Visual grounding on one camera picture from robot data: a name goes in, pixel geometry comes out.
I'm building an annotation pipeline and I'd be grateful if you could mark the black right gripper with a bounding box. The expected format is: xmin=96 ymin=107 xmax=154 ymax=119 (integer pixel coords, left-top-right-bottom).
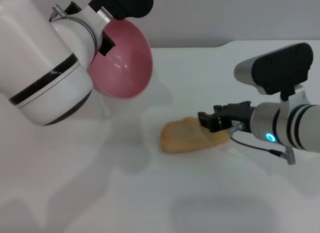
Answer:
xmin=197 ymin=100 xmax=256 ymax=134

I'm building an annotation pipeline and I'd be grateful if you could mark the pink plastic bowl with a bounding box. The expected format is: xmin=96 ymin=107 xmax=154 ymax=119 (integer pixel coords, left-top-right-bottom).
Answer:
xmin=86 ymin=17 xmax=154 ymax=101

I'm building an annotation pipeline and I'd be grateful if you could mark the left arm cable with connector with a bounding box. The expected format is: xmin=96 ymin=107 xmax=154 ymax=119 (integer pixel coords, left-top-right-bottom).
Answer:
xmin=48 ymin=1 xmax=83 ymax=22

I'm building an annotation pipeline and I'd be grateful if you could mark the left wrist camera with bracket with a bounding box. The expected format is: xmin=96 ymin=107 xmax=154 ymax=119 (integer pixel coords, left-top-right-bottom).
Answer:
xmin=82 ymin=0 xmax=155 ymax=28

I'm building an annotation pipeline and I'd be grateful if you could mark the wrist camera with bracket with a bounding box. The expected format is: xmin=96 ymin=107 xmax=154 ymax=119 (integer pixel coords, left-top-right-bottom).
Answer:
xmin=233 ymin=42 xmax=315 ymax=111
xmin=82 ymin=0 xmax=155 ymax=28

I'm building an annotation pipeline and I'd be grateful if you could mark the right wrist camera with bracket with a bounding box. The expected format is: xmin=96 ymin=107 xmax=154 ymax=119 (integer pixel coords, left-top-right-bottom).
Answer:
xmin=233 ymin=42 xmax=315 ymax=111

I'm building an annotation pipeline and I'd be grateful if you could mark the orange striped toy bread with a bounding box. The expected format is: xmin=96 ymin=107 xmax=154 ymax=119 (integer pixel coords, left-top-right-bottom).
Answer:
xmin=159 ymin=116 xmax=230 ymax=154

